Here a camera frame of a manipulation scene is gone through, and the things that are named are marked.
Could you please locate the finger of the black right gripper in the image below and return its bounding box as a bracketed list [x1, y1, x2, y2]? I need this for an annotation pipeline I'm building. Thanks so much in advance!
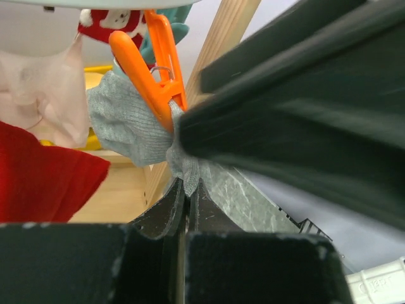
[180, 1, 404, 220]

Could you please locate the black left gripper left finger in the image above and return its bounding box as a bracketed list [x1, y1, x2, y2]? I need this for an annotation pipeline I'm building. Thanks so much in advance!
[132, 179, 185, 303]

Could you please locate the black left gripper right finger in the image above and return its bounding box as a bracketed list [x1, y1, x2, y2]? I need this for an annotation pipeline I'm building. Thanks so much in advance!
[186, 181, 249, 303]

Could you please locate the grey sock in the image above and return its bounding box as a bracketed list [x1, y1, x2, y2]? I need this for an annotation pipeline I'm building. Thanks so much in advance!
[92, 71, 211, 196]

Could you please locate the pale pink sock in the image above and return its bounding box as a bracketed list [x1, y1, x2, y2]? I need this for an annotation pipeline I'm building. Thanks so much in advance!
[1, 34, 90, 148]

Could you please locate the white round clip hanger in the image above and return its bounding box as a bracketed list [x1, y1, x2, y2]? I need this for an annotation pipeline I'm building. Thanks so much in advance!
[18, 0, 199, 10]

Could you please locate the wooden drying rack stand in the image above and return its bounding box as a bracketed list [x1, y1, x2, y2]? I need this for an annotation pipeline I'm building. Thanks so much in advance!
[68, 0, 263, 224]

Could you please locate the orange clothes peg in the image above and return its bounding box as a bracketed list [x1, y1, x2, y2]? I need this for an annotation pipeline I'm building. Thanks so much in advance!
[109, 9, 187, 132]

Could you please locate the yellow plastic tray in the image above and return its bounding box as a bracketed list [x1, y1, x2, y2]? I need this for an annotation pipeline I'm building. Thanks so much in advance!
[31, 65, 112, 151]

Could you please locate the red white christmas sock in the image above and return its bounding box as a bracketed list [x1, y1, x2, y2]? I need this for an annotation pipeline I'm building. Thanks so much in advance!
[74, 9, 147, 49]

